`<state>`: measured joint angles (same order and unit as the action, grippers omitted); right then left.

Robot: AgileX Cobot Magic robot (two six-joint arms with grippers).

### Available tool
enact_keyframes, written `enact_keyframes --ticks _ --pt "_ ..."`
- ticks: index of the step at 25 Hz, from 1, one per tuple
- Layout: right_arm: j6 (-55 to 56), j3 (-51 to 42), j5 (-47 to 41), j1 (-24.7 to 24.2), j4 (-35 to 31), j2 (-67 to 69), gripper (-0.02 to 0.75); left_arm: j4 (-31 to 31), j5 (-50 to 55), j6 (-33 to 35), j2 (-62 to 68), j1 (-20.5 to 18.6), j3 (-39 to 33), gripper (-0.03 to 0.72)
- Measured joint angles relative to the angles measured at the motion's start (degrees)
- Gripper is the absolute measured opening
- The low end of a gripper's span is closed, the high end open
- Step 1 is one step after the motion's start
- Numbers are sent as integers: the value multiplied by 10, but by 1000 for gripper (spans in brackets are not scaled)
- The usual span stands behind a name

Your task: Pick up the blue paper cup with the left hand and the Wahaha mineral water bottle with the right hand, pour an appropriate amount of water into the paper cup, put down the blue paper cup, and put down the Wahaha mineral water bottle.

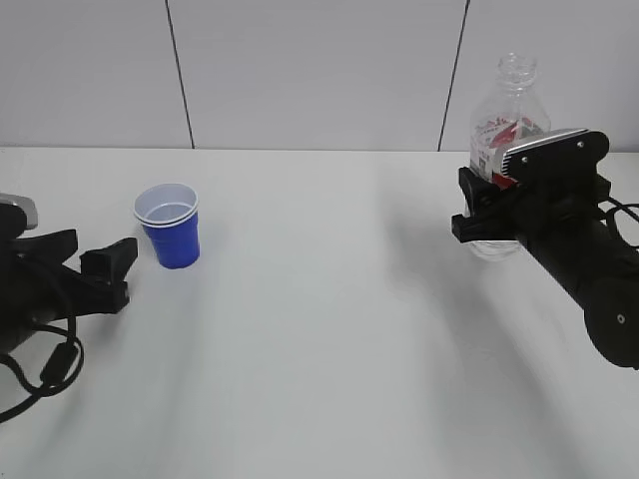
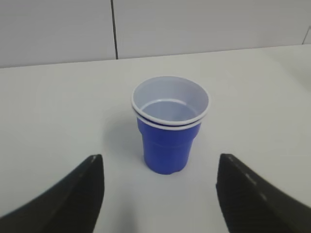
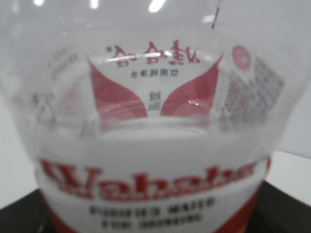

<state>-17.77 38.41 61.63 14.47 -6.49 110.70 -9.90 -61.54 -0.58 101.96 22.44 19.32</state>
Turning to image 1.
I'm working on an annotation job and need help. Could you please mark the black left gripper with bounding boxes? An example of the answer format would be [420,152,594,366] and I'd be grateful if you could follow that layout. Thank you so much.
[1,230,138,353]

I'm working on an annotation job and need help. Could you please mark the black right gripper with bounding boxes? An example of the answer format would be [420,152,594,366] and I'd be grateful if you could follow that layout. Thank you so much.
[451,167,629,309]

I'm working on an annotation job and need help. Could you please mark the clear Wahaha water bottle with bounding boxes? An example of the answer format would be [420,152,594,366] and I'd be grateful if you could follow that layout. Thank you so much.
[466,51,553,262]

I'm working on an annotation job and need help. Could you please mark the blue paper cup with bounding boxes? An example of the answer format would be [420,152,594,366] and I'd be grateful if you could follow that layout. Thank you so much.
[134,184,200,269]

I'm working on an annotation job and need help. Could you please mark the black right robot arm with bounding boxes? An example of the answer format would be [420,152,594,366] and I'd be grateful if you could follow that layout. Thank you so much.
[451,167,638,368]

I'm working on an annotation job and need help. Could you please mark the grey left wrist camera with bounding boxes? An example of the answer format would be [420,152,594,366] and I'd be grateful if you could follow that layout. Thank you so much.
[0,193,39,230]

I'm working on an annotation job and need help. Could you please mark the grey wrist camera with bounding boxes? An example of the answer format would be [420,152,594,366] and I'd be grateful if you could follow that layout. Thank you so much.
[0,193,39,230]
[495,129,610,185]

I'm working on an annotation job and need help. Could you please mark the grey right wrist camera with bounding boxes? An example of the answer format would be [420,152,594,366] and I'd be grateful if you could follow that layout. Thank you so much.
[495,129,610,185]

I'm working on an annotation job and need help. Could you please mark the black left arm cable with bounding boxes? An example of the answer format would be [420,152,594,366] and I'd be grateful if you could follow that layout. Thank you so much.
[0,258,84,425]

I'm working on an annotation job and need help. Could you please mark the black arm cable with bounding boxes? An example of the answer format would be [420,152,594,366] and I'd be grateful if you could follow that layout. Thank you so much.
[596,197,639,250]
[0,258,84,425]

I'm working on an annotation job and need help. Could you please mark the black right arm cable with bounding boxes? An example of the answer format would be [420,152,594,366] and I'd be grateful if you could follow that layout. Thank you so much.
[596,197,639,250]

